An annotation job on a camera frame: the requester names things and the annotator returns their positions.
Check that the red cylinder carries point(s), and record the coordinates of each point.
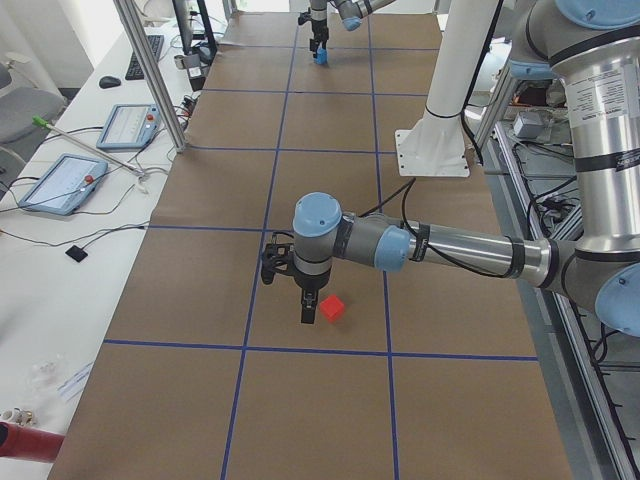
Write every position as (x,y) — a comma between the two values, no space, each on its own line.
(25,443)

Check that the far blue teach pendant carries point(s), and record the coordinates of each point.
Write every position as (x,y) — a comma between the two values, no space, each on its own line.
(129,127)

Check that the metal rod green tip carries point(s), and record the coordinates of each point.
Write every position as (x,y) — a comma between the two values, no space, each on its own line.
(40,122)

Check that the aluminium frame post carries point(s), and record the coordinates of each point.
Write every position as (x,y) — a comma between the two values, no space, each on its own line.
(152,74)

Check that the blue teach pendant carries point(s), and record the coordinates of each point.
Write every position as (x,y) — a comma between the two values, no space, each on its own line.
(65,186)
(129,127)

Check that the small black square pad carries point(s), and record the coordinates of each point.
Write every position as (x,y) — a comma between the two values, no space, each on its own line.
(76,253)

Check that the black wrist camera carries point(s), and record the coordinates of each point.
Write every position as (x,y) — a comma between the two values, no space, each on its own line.
(303,18)
(277,257)

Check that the grey office chair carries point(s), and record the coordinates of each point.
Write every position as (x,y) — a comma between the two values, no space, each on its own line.
(20,137)

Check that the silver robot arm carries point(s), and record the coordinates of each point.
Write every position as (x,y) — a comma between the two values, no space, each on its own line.
(593,47)
(351,14)

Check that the red cube block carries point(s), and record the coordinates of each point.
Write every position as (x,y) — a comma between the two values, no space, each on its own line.
(332,308)

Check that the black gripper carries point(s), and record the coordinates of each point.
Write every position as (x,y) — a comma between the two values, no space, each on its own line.
(317,26)
(310,281)

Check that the white camera stand column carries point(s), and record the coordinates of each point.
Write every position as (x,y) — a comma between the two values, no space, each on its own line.
(435,146)

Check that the near blue teach pendant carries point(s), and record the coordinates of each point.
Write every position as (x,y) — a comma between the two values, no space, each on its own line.
(65,186)

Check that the grey power adapter box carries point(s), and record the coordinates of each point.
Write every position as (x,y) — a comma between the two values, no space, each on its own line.
(533,125)

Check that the blue cube block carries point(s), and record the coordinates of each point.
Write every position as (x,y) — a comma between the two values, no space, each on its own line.
(321,56)

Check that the clear plastic bag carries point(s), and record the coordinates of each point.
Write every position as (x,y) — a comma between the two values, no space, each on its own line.
(46,375)

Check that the black computer mouse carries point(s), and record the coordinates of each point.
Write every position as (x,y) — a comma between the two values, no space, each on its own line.
(108,82)

